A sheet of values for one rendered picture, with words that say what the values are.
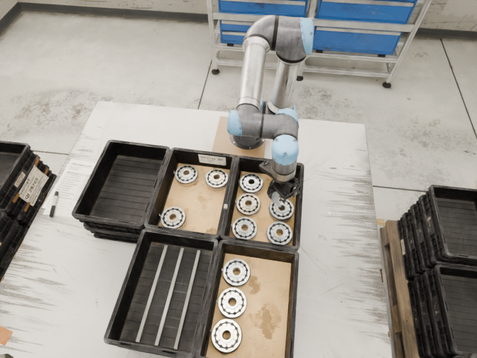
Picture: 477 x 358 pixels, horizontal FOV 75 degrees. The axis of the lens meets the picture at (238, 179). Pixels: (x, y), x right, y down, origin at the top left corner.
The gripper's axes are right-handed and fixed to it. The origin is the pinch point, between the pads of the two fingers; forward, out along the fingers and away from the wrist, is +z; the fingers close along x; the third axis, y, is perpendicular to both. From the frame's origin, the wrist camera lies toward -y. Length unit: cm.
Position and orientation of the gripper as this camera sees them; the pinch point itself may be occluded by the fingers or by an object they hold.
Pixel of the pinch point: (278, 194)
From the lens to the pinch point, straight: 119.9
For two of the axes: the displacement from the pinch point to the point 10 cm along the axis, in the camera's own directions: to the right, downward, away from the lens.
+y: 5.8, 6.8, -4.5
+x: 8.1, -5.5, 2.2
